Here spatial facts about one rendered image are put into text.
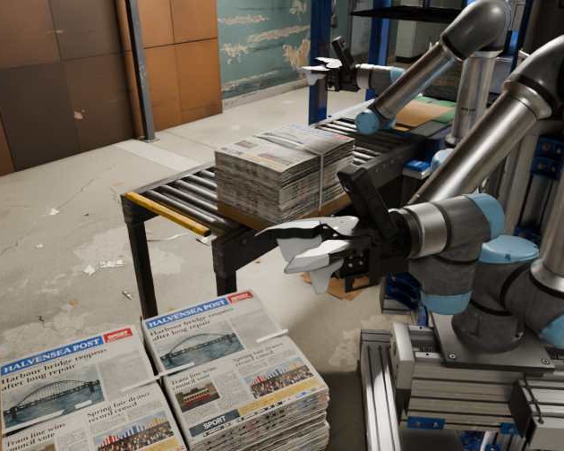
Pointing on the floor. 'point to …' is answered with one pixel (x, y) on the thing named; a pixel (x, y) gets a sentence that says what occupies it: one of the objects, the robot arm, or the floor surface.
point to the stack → (170, 387)
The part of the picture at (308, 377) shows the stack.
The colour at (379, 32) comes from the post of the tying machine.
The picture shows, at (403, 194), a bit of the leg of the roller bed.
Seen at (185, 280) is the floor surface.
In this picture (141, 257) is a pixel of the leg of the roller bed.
